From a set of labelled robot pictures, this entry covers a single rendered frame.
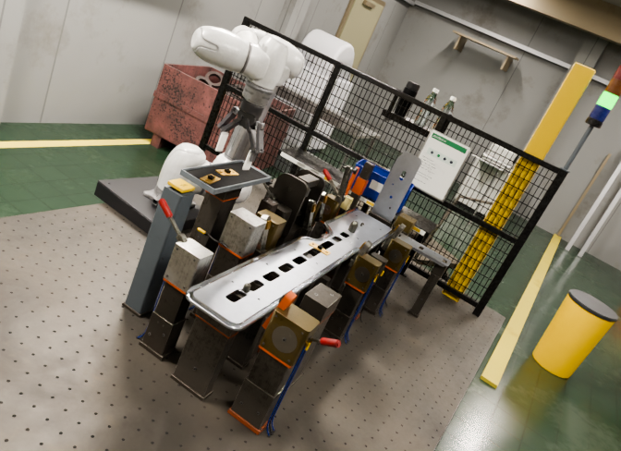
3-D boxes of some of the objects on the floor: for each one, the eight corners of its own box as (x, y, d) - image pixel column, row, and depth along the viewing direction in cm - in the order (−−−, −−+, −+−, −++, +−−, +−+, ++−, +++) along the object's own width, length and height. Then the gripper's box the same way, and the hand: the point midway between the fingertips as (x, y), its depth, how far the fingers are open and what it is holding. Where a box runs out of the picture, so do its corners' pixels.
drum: (578, 374, 449) (623, 314, 428) (566, 387, 419) (613, 323, 398) (536, 344, 469) (576, 286, 448) (521, 354, 439) (564, 292, 418)
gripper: (220, 84, 181) (200, 143, 189) (273, 116, 170) (249, 177, 178) (236, 87, 188) (215, 143, 195) (288, 118, 176) (264, 177, 184)
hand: (233, 157), depth 186 cm, fingers open, 13 cm apart
